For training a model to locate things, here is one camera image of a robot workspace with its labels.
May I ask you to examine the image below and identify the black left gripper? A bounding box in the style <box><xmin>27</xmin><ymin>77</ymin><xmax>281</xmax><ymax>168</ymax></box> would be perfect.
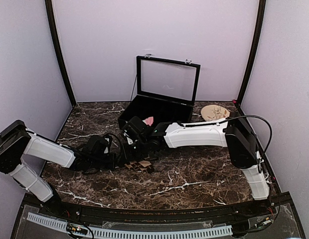
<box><xmin>90</xmin><ymin>153</ymin><xmax>117</xmax><ymax>169</ymax></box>

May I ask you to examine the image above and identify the brown argyle sock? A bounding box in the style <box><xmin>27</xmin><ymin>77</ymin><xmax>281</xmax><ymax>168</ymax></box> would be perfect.
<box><xmin>124</xmin><ymin>160</ymin><xmax>155</xmax><ymax>174</ymax></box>

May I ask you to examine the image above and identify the pink teal patterned sock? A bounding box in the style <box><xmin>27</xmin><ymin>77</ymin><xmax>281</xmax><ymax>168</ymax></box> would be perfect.
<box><xmin>143</xmin><ymin>117</ymin><xmax>154</xmax><ymax>126</ymax></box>

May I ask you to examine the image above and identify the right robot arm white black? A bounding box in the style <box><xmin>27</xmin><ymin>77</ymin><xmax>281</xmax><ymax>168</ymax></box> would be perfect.
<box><xmin>121</xmin><ymin>113</ymin><xmax>270</xmax><ymax>216</ymax></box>

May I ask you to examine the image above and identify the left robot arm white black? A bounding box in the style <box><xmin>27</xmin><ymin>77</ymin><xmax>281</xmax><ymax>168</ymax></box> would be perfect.
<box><xmin>0</xmin><ymin>120</ymin><xmax>118</xmax><ymax>217</ymax></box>

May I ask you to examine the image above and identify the small circuit board with leds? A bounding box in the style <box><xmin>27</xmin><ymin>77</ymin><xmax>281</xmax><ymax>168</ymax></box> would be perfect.
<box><xmin>66</xmin><ymin>224</ymin><xmax>89</xmax><ymax>236</ymax></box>

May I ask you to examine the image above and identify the black display case glass lid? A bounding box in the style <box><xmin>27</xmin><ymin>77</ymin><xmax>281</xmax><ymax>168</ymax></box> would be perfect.
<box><xmin>117</xmin><ymin>55</ymin><xmax>201</xmax><ymax>130</ymax></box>

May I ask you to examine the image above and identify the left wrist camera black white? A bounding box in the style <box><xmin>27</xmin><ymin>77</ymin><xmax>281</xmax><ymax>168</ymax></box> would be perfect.
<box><xmin>85</xmin><ymin>134</ymin><xmax>113</xmax><ymax>156</ymax></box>

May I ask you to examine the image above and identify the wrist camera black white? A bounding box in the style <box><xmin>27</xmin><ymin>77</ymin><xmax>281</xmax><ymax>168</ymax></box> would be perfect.
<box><xmin>122</xmin><ymin>116</ymin><xmax>151</xmax><ymax>145</ymax></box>
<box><xmin>85</xmin><ymin>134</ymin><xmax>113</xmax><ymax>156</ymax></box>

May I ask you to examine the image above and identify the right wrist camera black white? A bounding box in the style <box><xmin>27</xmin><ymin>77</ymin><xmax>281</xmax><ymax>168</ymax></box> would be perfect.
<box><xmin>122</xmin><ymin>116</ymin><xmax>151</xmax><ymax>145</ymax></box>

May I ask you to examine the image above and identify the white slotted cable duct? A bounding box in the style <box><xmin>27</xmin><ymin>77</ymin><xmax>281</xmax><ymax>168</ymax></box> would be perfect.
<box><xmin>26</xmin><ymin>212</ymin><xmax>233</xmax><ymax>239</ymax></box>

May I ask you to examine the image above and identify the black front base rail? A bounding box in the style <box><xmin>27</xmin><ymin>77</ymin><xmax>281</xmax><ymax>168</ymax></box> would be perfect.
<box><xmin>11</xmin><ymin>192</ymin><xmax>305</xmax><ymax>239</ymax></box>

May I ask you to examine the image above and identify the black left frame post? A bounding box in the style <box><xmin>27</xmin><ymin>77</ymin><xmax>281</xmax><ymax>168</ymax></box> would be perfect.
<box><xmin>45</xmin><ymin>0</ymin><xmax>77</xmax><ymax>107</ymax></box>

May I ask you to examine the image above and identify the black frame post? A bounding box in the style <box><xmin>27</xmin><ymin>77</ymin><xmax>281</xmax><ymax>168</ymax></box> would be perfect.
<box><xmin>236</xmin><ymin>0</ymin><xmax>267</xmax><ymax>108</ymax></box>
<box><xmin>45</xmin><ymin>0</ymin><xmax>77</xmax><ymax>107</ymax></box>

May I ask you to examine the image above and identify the black right frame post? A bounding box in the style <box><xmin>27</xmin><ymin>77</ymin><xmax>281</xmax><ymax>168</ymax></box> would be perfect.
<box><xmin>236</xmin><ymin>0</ymin><xmax>267</xmax><ymax>108</ymax></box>

